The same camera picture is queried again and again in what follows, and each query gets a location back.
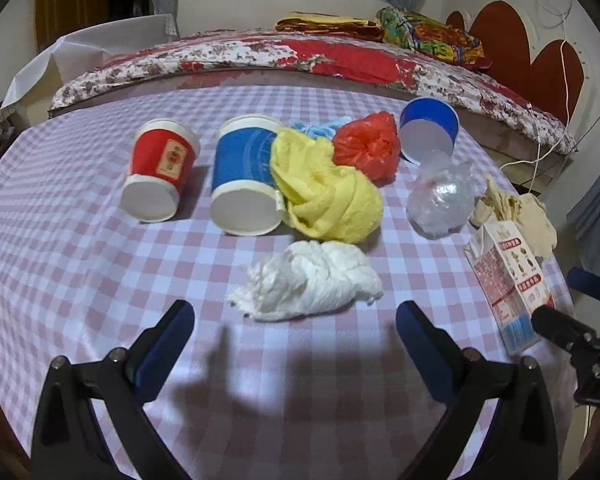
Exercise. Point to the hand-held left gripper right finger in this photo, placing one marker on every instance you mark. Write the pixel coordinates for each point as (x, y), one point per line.
(425, 350)

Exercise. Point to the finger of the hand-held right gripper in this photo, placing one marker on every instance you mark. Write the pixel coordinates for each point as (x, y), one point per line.
(562, 327)
(587, 282)

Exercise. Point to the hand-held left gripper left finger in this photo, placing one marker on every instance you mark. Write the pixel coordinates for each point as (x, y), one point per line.
(162, 345)

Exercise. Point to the white drink carton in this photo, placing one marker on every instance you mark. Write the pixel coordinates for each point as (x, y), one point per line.
(510, 280)

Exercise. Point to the white tissue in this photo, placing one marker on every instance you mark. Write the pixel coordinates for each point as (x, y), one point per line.
(310, 280)

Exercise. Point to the clear plastic bag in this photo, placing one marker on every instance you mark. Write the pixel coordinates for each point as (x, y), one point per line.
(440, 200)

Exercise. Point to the yellow towel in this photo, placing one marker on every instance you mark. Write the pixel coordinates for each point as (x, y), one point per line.
(330, 195)

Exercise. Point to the red paper cup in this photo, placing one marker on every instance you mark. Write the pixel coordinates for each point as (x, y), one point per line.
(162, 160)

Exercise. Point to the tall blue paper cup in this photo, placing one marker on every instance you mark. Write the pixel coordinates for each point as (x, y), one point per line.
(240, 160)

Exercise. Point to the red plastic bag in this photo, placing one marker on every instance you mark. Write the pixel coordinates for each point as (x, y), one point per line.
(365, 145)

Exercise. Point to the short blue paper cup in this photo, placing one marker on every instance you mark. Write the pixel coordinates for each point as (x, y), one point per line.
(425, 132)

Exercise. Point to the grey hanging cloth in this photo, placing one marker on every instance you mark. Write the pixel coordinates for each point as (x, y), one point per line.
(597, 210)

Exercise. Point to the pink checked tablecloth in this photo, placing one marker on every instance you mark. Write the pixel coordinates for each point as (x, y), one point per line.
(80, 270)

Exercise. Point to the light blue face mask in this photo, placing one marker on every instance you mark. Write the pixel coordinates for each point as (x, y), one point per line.
(315, 129)

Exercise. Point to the red scalloped headboard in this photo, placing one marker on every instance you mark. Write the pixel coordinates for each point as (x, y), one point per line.
(510, 40)

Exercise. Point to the colourful patterned pillow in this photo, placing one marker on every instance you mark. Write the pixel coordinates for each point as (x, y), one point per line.
(430, 35)

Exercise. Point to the red floral bedspread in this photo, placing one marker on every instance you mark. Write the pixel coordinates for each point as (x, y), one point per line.
(330, 60)

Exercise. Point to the white furniture cover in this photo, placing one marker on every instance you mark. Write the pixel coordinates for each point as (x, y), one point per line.
(80, 42)

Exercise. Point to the folded yellow blanket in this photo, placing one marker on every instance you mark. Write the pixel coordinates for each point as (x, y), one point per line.
(325, 24)

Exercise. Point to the wooden door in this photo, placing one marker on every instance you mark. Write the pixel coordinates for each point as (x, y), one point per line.
(67, 5)

